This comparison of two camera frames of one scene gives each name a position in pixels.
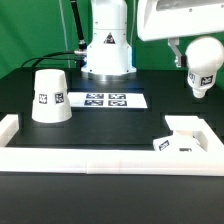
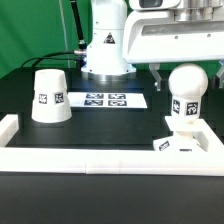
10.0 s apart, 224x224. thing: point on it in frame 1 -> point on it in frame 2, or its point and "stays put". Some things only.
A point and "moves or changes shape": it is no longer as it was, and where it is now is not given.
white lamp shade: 51,103 stays put
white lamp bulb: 204,55 moves or changes shape
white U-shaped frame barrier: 111,160 stays put
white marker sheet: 107,100 stays put
